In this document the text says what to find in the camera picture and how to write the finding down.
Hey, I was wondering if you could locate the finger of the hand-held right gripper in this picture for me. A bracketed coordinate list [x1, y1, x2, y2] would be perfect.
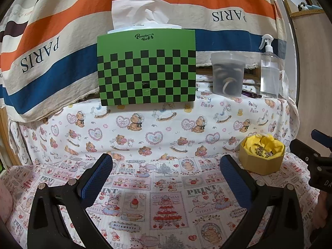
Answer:
[311, 129, 332, 147]

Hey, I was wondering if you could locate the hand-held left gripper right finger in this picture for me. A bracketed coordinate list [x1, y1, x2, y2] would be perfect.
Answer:
[220, 154, 305, 249]

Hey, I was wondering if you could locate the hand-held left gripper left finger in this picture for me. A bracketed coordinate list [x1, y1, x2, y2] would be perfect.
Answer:
[27, 153, 113, 249]

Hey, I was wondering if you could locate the octagonal cardboard box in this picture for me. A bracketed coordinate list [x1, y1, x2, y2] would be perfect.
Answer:
[239, 134, 286, 175]

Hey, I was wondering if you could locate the person's right hand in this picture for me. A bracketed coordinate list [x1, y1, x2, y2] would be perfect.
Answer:
[317, 190, 332, 230]

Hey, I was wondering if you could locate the yellow tissue paper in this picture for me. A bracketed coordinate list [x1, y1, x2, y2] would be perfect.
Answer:
[242, 134, 285, 159]

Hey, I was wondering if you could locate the strawberry printed cloth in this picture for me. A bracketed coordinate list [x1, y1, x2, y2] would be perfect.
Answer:
[0, 150, 322, 249]

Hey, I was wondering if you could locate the teddy bear printed cloth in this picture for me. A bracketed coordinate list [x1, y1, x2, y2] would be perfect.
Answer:
[10, 82, 299, 166]

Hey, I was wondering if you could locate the wooden board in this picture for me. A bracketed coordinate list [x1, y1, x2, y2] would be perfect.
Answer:
[282, 0, 332, 140]

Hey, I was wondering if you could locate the dark pen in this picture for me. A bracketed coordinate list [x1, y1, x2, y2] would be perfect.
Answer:
[241, 89, 263, 99]

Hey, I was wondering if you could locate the clear spray bottle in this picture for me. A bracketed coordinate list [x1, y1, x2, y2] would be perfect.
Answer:
[259, 34, 281, 99]

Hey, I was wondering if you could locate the clear plastic lidded container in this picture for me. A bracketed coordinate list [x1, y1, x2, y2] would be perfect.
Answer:
[210, 52, 246, 98]

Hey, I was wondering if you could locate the green checkered tissue box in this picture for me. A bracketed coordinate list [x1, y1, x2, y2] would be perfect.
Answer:
[97, 28, 197, 107]

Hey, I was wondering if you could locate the striped cloth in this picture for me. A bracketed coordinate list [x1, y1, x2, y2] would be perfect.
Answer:
[0, 0, 288, 123]

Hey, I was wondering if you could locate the white tissue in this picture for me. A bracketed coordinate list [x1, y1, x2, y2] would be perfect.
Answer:
[107, 0, 182, 34]

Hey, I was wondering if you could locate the wooden rail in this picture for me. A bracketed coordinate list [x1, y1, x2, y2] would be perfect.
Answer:
[0, 106, 16, 168]

